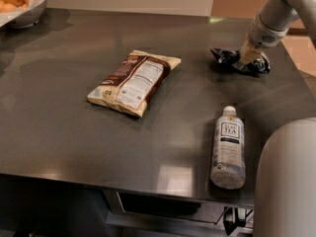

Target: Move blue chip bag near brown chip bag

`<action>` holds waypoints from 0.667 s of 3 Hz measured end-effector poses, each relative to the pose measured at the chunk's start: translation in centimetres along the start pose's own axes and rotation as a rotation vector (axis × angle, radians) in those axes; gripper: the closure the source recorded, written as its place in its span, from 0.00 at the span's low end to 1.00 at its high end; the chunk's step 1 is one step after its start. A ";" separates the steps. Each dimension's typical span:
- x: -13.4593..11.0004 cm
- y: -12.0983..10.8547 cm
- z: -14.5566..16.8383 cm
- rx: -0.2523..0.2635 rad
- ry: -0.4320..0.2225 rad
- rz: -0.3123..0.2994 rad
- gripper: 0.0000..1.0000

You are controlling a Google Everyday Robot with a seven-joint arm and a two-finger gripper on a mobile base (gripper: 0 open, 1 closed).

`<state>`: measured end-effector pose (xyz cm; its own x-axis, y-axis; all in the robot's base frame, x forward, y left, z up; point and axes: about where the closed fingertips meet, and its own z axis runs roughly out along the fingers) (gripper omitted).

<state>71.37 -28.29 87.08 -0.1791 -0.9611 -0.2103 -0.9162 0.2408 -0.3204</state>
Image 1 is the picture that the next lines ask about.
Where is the brown chip bag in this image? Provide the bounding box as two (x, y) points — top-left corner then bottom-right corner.
(87, 50), (181, 118)

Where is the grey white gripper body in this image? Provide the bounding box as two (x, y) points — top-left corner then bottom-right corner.
(249, 16), (288, 48)

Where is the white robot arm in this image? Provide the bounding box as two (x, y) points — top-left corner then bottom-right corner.
(240, 0), (316, 237)

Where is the white paper bowl liner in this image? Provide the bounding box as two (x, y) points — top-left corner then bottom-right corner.
(0, 0), (50, 28)

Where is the silver fruit bowl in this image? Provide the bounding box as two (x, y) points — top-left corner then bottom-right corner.
(0, 0), (51, 30)

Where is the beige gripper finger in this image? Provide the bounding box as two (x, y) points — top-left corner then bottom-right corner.
(239, 40), (263, 64)

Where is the orange fruit lower left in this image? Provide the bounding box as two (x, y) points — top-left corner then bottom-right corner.
(0, 4), (17, 13)

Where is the blue chip bag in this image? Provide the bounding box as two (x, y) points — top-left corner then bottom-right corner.
(209, 47), (272, 75)

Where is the clear tea bottle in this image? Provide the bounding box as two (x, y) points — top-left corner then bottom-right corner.
(210, 106), (246, 190)

